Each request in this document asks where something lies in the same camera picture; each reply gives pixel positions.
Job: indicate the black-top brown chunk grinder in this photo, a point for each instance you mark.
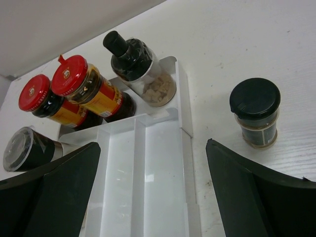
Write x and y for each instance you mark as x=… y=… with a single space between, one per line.
x=139 y=68

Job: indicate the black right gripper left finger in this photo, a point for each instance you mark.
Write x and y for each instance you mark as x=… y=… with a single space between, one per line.
x=51 y=200

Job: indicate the small black-lid spice jar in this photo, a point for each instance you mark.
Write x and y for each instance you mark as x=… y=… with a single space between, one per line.
x=255 y=103

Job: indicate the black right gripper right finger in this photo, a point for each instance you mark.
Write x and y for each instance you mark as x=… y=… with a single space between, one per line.
x=256 y=201

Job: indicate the white plastic organizer tray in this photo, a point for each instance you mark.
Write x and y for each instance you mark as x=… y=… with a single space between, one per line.
x=144 y=186

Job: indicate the red-lid sauce jar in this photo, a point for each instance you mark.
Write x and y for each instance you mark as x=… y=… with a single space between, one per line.
x=37 y=98
x=81 y=83

